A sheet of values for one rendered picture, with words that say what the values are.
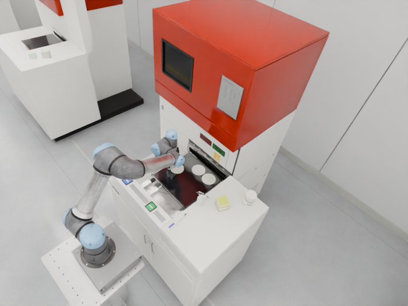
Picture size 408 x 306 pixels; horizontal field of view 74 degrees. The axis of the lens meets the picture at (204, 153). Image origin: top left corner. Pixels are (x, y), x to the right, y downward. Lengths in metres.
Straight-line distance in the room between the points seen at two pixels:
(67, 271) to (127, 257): 0.33
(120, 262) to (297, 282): 1.66
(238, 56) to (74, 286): 1.49
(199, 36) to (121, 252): 1.28
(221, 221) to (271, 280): 1.13
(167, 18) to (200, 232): 1.26
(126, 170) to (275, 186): 2.20
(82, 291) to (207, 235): 0.73
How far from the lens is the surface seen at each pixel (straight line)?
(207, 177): 1.97
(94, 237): 1.53
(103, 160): 1.39
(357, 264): 3.15
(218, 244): 1.65
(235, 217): 1.75
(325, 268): 2.97
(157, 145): 1.68
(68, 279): 1.80
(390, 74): 2.77
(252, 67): 1.37
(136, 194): 1.81
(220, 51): 1.48
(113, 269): 1.70
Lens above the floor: 2.45
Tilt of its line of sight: 47 degrees down
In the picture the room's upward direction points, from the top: 9 degrees clockwise
